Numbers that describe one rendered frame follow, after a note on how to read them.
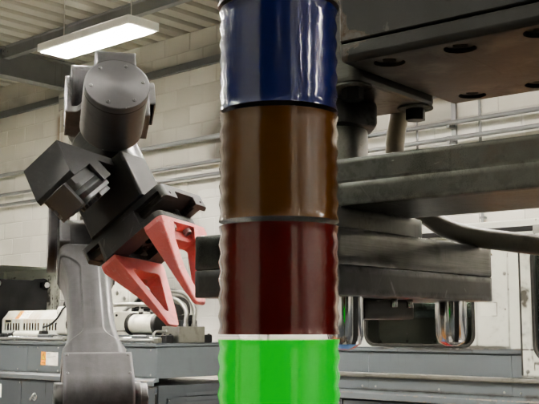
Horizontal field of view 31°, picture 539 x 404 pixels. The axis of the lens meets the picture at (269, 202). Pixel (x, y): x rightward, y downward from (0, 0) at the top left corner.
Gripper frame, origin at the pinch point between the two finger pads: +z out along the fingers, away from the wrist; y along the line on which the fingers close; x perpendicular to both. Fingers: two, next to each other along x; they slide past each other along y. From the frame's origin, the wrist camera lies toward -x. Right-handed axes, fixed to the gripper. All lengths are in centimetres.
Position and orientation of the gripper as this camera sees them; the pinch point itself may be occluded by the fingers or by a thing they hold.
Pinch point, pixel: (182, 306)
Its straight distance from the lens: 85.1
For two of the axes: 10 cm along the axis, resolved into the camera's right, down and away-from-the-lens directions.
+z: 4.4, 7.7, -4.6
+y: 7.3, -6.1, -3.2
